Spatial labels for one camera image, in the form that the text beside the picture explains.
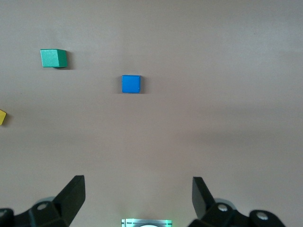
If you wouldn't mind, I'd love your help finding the brown table cover sheet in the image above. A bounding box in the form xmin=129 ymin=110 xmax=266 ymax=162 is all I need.
xmin=0 ymin=0 xmax=303 ymax=227

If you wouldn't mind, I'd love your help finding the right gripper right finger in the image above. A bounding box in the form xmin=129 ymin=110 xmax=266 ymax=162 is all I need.
xmin=189 ymin=176 xmax=287 ymax=227

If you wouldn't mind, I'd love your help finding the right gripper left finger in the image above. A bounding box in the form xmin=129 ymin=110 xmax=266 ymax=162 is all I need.
xmin=0 ymin=175 xmax=86 ymax=227

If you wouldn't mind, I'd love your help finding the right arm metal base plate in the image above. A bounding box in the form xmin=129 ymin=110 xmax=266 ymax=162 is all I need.
xmin=121 ymin=219 xmax=173 ymax=227

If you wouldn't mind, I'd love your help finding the green wooden block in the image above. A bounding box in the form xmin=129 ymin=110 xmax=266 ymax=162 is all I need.
xmin=40 ymin=49 xmax=68 ymax=69

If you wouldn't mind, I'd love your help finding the blue wooden block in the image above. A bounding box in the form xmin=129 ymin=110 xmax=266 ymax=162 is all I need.
xmin=121 ymin=75 xmax=142 ymax=94

